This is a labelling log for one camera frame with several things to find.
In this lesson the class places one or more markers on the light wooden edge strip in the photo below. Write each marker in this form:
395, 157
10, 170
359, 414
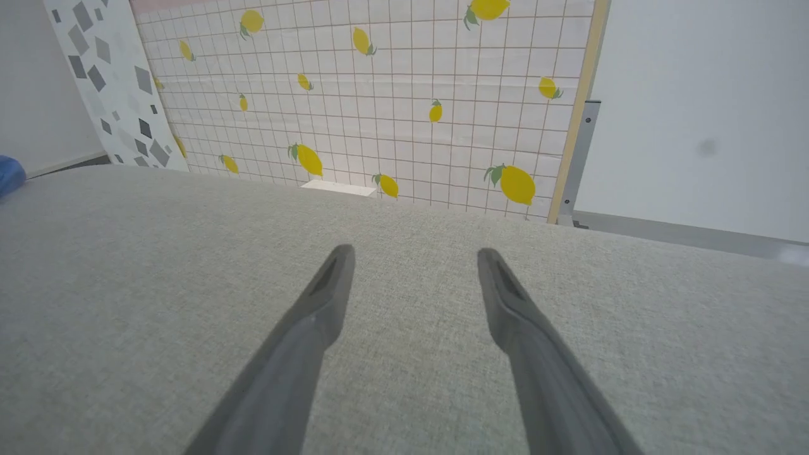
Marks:
584, 88

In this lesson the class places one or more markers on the white board with grey flecks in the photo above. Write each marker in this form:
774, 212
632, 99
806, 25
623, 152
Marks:
114, 76

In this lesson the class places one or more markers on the blue and white striped garment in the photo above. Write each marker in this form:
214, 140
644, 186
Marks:
9, 175

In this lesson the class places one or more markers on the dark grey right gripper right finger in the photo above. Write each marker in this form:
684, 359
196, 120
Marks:
550, 392

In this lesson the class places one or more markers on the lemon print grid cloth board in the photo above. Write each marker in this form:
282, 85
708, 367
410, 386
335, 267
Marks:
379, 95

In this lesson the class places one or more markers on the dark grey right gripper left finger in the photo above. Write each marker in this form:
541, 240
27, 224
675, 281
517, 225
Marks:
284, 379

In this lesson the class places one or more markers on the white flat panel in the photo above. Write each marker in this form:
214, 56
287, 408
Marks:
695, 76

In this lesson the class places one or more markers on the small white flat box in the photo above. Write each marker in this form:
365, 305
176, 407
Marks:
338, 188

